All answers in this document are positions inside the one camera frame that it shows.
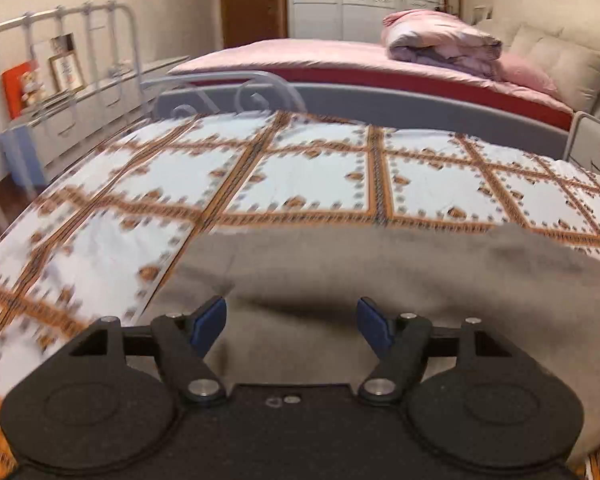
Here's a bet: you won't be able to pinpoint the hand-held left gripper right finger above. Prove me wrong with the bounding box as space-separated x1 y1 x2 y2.
357 297 513 405

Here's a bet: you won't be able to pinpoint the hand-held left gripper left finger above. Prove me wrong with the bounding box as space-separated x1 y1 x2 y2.
69 296 227 405

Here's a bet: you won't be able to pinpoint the grey pants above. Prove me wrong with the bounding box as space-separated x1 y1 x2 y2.
150 222 600 466

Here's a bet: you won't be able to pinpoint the orange heart patterned bedsheet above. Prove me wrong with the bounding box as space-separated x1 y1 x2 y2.
0 110 600 480

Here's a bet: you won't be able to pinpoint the white dresser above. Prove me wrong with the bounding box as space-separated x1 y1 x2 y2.
0 55 191 181

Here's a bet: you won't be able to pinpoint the blue stool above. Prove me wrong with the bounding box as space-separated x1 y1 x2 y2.
0 122 48 191

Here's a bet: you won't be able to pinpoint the large bed with pink sheet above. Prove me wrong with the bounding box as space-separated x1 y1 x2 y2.
155 37 581 133

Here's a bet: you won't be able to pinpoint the white nightstand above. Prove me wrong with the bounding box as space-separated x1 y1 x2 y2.
565 111 600 181

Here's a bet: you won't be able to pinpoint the gold framed picture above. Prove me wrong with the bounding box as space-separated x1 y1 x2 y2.
47 51 87 95

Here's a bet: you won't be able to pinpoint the folded pink quilt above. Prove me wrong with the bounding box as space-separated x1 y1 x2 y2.
382 9 503 78

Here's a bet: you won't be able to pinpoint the pink pillow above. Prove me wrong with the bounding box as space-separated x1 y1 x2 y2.
497 52 563 101

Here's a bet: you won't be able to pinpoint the red box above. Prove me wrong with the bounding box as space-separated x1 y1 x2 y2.
1 60 43 121

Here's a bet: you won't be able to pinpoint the beige tufted headboard cushion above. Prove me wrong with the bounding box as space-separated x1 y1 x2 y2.
507 24 600 113
475 18 563 43

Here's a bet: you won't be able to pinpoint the white wardrobe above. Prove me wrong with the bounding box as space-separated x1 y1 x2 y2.
286 0 461 43

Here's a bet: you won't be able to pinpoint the brown wooden door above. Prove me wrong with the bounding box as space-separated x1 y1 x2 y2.
219 0 288 50

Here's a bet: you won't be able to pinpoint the white metal bed frame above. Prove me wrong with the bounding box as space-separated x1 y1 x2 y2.
0 2 311 231

